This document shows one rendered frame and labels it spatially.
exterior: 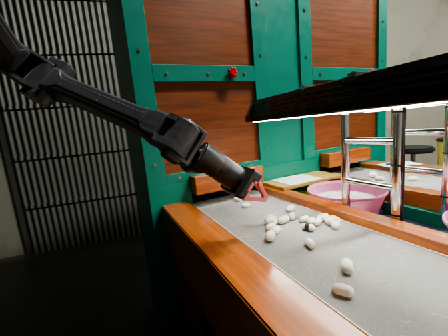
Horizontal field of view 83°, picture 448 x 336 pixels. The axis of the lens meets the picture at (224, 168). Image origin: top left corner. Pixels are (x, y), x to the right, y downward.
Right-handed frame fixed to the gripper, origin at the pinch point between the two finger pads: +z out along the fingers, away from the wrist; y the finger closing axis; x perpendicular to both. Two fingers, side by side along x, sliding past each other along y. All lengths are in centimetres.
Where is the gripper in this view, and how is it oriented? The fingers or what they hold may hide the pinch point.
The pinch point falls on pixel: (264, 197)
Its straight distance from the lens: 61.1
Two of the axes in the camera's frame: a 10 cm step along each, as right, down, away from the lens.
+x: -5.1, 8.5, -1.3
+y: -4.2, -1.1, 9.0
